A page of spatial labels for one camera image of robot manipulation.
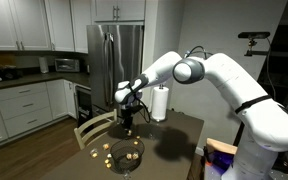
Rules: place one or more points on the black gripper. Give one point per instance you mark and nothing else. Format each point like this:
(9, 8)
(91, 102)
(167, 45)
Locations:
(127, 116)

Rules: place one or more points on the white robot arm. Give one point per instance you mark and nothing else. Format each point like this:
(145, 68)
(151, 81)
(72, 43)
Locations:
(265, 121)

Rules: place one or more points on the yellow candy in basket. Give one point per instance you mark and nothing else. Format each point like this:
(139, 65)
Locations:
(132, 156)

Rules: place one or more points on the black mesh basket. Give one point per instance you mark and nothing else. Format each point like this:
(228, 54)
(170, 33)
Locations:
(119, 151)

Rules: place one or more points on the white paper towel roll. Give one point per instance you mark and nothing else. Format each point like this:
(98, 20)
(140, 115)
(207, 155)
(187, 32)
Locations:
(159, 103)

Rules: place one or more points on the light wooden chair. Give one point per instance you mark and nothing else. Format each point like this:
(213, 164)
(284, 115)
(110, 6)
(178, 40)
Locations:
(92, 129)

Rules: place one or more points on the stainless steel refrigerator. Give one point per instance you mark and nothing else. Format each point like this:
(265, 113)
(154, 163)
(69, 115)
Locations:
(115, 55)

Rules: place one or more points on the white paper roll on counter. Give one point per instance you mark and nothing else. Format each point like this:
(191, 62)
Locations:
(43, 65)

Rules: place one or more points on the black camera on stand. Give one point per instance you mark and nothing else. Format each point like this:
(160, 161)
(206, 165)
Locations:
(252, 38)

